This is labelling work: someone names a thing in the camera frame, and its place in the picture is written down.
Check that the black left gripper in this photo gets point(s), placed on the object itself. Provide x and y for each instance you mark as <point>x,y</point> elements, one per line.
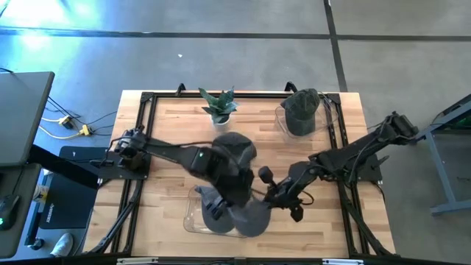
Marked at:
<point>221,206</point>

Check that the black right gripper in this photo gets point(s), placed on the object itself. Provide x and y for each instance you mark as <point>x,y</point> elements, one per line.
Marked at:
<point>285,191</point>

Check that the grey baseball cap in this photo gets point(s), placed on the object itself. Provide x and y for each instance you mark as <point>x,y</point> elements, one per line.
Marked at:
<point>254,221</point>
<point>213,225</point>

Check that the clear plastic bin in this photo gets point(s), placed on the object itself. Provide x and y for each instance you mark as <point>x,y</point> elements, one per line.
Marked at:
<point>189,221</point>
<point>327,121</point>

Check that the dark green baseball cap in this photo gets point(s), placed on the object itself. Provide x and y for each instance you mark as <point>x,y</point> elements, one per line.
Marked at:
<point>301,110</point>
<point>239,141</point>

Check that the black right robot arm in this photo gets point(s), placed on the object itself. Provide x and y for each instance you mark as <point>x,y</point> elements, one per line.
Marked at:
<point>349,156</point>

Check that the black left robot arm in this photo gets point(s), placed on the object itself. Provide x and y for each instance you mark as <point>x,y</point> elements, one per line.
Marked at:
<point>165,152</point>

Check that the green succulent in white pot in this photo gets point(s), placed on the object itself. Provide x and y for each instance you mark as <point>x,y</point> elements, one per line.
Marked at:
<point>219,108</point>

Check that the black Trossen case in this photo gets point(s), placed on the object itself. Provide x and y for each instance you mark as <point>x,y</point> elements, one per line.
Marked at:
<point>66,206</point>

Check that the person's shoe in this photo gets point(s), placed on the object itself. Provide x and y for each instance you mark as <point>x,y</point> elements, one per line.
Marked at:
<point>62,244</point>

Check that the black support beam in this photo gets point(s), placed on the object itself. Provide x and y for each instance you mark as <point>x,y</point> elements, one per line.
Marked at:
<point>62,165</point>

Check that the dark grey desk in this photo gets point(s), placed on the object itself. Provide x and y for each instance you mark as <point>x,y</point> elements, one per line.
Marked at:
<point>22,184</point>

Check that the black computer mouse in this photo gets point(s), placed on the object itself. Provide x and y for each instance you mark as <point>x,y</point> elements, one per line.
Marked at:
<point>8,211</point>

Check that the light grey desk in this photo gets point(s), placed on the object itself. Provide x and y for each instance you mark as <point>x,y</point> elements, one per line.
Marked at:
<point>22,117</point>

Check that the silver metal bracket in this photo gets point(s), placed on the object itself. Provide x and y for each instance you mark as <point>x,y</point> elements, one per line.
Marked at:
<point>136,261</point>
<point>342,261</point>

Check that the black aluminium table frame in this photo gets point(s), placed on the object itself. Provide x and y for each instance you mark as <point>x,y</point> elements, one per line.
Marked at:
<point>257,95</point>

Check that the black frame clamp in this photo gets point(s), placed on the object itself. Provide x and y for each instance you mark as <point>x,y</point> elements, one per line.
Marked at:
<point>291,87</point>
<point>180,88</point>

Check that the grey metal table frame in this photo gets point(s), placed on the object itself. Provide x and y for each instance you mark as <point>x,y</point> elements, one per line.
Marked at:
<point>439,165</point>

